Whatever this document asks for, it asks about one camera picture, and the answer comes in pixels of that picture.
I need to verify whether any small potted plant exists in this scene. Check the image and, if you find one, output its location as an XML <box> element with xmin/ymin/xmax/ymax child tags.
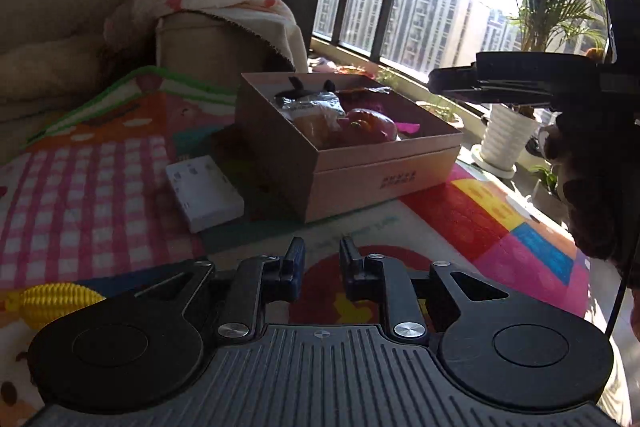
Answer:
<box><xmin>417</xmin><ymin>92</ymin><xmax>466</xmax><ymax>130</ymax></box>

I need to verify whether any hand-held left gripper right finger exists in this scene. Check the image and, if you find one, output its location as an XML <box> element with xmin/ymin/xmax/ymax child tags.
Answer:
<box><xmin>339</xmin><ymin>236</ymin><xmax>511</xmax><ymax>341</ymax></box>

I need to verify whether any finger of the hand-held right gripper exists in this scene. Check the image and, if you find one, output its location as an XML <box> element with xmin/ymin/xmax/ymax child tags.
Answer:
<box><xmin>427</xmin><ymin>66</ymin><xmax>563</xmax><ymax>108</ymax></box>
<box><xmin>474</xmin><ymin>51</ymin><xmax>608</xmax><ymax>82</ymax></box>

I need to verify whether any white rectangular box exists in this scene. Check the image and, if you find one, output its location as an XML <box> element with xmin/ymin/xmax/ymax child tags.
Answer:
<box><xmin>166</xmin><ymin>158</ymin><xmax>246</xmax><ymax>234</ymax></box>

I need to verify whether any black cable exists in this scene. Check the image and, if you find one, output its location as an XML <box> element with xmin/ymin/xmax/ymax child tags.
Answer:
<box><xmin>604</xmin><ymin>127</ymin><xmax>640</xmax><ymax>339</ymax></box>

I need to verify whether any pink cardboard box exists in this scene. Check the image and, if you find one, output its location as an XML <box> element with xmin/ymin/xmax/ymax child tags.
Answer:
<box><xmin>235</xmin><ymin>72</ymin><xmax>463</xmax><ymax>224</ymax></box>

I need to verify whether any yellow ribbed toy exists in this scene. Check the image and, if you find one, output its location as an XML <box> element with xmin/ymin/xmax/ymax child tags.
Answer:
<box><xmin>17</xmin><ymin>283</ymin><xmax>107</xmax><ymax>333</ymax></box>

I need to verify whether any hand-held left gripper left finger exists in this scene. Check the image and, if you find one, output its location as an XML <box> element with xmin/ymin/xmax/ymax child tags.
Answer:
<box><xmin>134</xmin><ymin>237</ymin><xmax>308</xmax><ymax>340</ymax></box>

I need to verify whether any colourful play mat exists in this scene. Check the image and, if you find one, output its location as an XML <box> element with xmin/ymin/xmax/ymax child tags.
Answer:
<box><xmin>0</xmin><ymin>66</ymin><xmax>593</xmax><ymax>427</ymax></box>

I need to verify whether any large packaged bread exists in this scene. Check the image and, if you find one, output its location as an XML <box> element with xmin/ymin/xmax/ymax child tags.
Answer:
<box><xmin>282</xmin><ymin>96</ymin><xmax>351</xmax><ymax>151</ymax></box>

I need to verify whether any beige folded blanket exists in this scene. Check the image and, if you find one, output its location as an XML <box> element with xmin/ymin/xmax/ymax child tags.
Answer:
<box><xmin>0</xmin><ymin>34</ymin><xmax>157</xmax><ymax>124</ymax></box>

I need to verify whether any white ribbed plant pot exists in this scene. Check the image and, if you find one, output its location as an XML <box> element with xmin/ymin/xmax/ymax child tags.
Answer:
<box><xmin>471</xmin><ymin>103</ymin><xmax>542</xmax><ymax>178</ymax></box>

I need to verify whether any orange plastic toy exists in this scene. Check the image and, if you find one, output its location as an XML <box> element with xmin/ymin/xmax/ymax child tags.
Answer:
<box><xmin>337</xmin><ymin>108</ymin><xmax>399</xmax><ymax>146</ymax></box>

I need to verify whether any black plush toy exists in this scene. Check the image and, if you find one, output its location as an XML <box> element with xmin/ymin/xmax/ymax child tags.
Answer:
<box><xmin>274</xmin><ymin>77</ymin><xmax>347</xmax><ymax>108</ymax></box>

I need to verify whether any brown plush toy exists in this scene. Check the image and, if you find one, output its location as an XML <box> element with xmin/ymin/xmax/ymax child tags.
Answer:
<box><xmin>542</xmin><ymin>107</ymin><xmax>640</xmax><ymax>264</ymax></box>

